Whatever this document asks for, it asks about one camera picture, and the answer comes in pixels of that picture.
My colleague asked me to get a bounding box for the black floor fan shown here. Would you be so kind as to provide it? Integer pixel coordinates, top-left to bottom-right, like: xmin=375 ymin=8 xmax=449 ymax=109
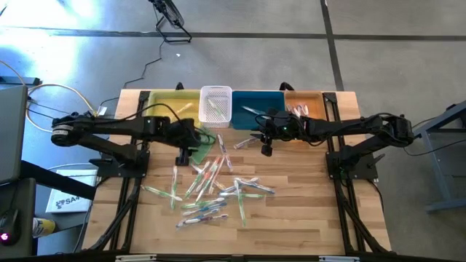
xmin=147 ymin=0 xmax=193 ymax=44

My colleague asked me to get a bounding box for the white perforated basket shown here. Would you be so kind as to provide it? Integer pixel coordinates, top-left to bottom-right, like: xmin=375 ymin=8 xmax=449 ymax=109
xmin=198 ymin=85 xmax=233 ymax=129

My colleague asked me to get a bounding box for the black yellow power plug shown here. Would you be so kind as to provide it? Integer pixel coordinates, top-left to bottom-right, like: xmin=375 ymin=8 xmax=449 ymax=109
xmin=79 ymin=110 xmax=106 ymax=123

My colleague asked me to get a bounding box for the black computer mouse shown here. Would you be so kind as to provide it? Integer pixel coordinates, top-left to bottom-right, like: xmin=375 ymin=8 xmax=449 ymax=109
xmin=0 ymin=209 xmax=22 ymax=247

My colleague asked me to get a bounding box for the yellow white wrapped toothbrush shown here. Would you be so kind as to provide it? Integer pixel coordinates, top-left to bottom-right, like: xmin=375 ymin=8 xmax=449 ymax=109
xmin=190 ymin=163 xmax=227 ymax=191

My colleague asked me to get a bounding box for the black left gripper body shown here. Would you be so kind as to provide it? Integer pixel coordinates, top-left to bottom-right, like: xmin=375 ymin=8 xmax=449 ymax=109
xmin=169 ymin=118 xmax=203 ymax=167

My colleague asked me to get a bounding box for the yellow can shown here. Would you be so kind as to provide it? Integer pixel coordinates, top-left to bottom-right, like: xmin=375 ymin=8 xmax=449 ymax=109
xmin=31 ymin=217 xmax=57 ymax=239

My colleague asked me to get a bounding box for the blue plastic bin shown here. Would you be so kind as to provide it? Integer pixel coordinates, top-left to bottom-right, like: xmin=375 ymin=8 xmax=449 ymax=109
xmin=231 ymin=90 xmax=288 ymax=131

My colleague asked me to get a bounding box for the green packaged toothbrush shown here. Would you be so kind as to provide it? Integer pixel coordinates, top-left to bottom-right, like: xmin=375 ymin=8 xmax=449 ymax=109
xmin=208 ymin=155 xmax=227 ymax=196

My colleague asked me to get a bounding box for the green cloth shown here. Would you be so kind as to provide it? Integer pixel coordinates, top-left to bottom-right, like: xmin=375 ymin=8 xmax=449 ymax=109
xmin=189 ymin=127 xmax=218 ymax=165

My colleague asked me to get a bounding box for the white rail bracket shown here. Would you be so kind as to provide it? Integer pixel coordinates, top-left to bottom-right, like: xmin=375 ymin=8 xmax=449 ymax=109
xmin=319 ymin=255 xmax=360 ymax=262
xmin=115 ymin=255 xmax=157 ymax=262

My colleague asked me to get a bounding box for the black diagonal beam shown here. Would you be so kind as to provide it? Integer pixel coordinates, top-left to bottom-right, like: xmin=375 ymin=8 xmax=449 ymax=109
xmin=20 ymin=159 xmax=98 ymax=201

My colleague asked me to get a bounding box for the green white toothbrush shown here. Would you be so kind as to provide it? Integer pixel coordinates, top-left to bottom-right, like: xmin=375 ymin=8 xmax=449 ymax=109
xmin=194 ymin=165 xmax=219 ymax=204
xmin=180 ymin=196 xmax=226 ymax=210
xmin=219 ymin=191 xmax=266 ymax=201
xmin=183 ymin=161 xmax=212 ymax=199
xmin=206 ymin=98 xmax=227 ymax=121
xmin=141 ymin=185 xmax=183 ymax=202
xmin=170 ymin=165 xmax=178 ymax=211
xmin=233 ymin=179 xmax=248 ymax=228

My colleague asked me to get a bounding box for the black table edge rail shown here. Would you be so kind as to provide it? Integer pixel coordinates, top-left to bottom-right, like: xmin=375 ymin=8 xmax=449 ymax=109
xmin=0 ymin=250 xmax=466 ymax=262

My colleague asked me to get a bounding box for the black flat bar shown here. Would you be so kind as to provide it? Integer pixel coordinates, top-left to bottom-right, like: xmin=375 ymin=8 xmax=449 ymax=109
xmin=0 ymin=75 xmax=42 ymax=87

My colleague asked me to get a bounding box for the black floor cable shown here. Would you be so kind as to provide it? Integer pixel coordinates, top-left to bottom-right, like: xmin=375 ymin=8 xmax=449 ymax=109
xmin=402 ymin=138 xmax=466 ymax=157
xmin=98 ymin=38 xmax=165 ymax=110
xmin=25 ymin=98 xmax=74 ymax=123

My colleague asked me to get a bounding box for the white printed box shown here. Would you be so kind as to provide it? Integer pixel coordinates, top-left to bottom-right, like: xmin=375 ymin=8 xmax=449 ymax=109
xmin=45 ymin=169 xmax=99 ymax=215

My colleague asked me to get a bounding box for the dark desk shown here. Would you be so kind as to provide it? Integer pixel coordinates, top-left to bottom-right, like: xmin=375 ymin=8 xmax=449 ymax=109
xmin=0 ymin=177 xmax=38 ymax=260

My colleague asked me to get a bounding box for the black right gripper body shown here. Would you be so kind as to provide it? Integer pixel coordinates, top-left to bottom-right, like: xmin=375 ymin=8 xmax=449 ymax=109
xmin=260 ymin=108 xmax=307 ymax=157

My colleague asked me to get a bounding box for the blue-grey metal table frame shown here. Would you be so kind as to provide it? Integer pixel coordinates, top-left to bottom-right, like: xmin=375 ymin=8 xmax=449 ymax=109
xmin=411 ymin=100 xmax=466 ymax=215

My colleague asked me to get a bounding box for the orange plastic bin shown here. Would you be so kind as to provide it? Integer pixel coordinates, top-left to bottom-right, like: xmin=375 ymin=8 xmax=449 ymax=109
xmin=283 ymin=90 xmax=328 ymax=123

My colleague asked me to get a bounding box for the yellow plastic bin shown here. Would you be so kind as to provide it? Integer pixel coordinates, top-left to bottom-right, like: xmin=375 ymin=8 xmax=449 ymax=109
xmin=144 ymin=90 xmax=202 ymax=129

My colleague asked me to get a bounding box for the yellow floor cable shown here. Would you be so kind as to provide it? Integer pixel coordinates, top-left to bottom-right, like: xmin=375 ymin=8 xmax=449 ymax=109
xmin=0 ymin=60 xmax=100 ymax=135

